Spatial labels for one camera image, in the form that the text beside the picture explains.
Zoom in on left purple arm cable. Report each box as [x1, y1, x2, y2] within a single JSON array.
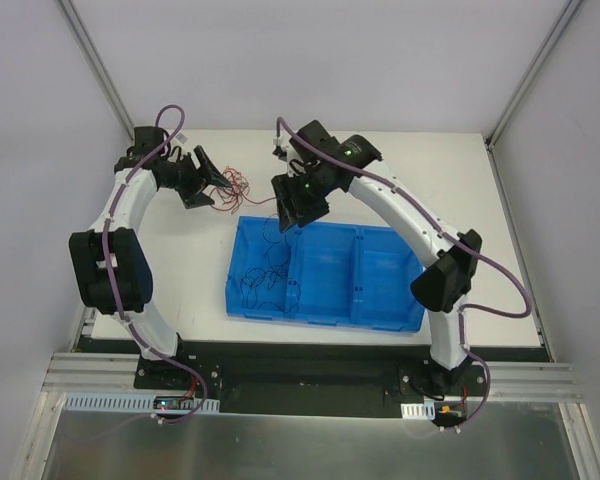
[[102, 104, 209, 426]]

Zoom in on left white cable duct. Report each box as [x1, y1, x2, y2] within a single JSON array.
[[64, 393, 220, 415]]

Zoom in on red and black wires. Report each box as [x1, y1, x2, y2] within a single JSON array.
[[209, 167, 279, 216]]

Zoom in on black wire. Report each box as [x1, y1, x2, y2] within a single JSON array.
[[259, 212, 294, 266], [237, 264, 294, 314]]

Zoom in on aluminium rail frame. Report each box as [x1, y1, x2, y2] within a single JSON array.
[[9, 124, 600, 480]]

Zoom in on white cable duct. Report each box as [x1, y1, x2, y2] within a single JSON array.
[[64, 393, 220, 415], [400, 403, 436, 421]]

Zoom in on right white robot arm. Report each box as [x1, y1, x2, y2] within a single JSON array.
[[271, 120, 482, 399]]

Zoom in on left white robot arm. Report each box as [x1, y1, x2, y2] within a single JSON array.
[[68, 126, 229, 389]]

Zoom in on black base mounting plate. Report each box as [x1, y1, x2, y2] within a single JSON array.
[[134, 341, 486, 418]]

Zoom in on blue three-compartment bin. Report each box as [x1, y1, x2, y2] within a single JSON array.
[[225, 216, 425, 334]]

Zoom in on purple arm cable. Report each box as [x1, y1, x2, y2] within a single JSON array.
[[275, 117, 534, 436], [102, 104, 209, 426]]

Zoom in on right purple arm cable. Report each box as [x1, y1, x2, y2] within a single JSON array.
[[275, 117, 534, 436]]

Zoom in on right white cable duct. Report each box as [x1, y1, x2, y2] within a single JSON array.
[[400, 403, 436, 421]]

